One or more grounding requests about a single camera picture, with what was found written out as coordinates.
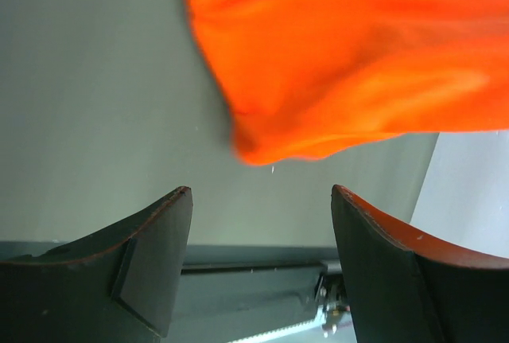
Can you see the orange t shirt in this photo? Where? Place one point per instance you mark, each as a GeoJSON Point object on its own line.
{"type": "Point", "coordinates": [309, 78]}

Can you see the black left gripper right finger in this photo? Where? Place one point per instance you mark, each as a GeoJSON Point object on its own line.
{"type": "Point", "coordinates": [405, 285]}

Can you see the white slotted cable duct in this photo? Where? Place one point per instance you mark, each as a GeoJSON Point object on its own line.
{"type": "Point", "coordinates": [283, 332]}

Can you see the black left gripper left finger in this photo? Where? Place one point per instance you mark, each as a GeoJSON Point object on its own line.
{"type": "Point", "coordinates": [118, 284]}

